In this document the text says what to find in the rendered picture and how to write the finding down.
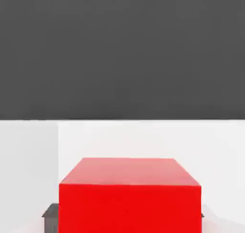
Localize small red cube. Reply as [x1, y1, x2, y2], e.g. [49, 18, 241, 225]
[58, 157, 202, 233]

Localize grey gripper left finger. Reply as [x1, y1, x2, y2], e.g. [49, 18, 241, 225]
[28, 203, 60, 233]

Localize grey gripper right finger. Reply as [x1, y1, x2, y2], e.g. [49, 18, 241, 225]
[201, 204, 245, 233]

